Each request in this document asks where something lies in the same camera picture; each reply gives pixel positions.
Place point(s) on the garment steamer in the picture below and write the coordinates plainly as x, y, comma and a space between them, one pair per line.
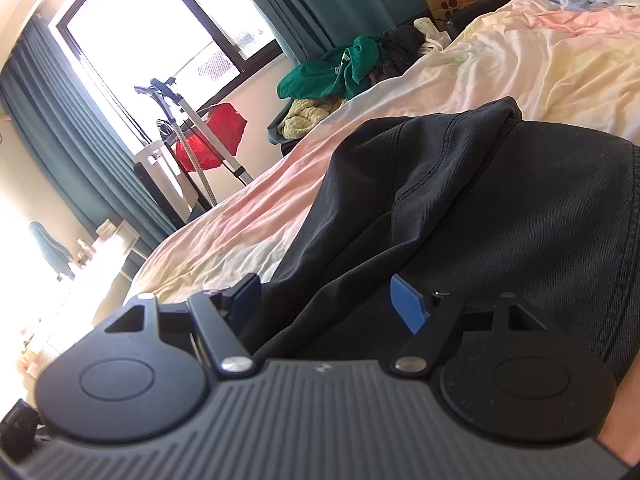
197, 110

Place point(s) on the cream knit blanket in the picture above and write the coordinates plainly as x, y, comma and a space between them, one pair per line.
310, 115

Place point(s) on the white folding rack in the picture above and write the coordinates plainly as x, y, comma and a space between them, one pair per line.
152, 160

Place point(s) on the teal hanging cloth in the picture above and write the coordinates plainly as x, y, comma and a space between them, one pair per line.
47, 250

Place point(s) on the pastel tie-dye bed duvet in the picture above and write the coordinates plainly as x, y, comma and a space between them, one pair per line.
500, 60

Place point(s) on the black garment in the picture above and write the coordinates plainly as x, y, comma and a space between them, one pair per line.
400, 50

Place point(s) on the small white box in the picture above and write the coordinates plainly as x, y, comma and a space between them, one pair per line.
106, 228

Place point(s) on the black-framed window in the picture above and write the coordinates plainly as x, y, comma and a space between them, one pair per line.
150, 25

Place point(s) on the dark object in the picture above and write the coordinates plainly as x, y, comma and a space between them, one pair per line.
17, 425

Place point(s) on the white garment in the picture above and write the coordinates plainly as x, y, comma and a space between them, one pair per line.
430, 35

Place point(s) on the green garment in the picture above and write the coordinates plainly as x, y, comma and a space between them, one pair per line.
325, 72

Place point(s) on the white desk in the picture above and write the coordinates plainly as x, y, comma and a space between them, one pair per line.
117, 252

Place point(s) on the teal curtain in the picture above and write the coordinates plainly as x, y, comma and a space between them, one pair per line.
325, 0
75, 135

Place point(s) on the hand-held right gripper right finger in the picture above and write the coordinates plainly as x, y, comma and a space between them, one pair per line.
407, 305

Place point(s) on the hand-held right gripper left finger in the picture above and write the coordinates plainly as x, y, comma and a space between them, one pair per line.
248, 294

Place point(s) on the black pants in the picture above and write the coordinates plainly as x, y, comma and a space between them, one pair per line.
500, 200

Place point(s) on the red garment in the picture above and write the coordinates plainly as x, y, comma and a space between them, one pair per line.
210, 140

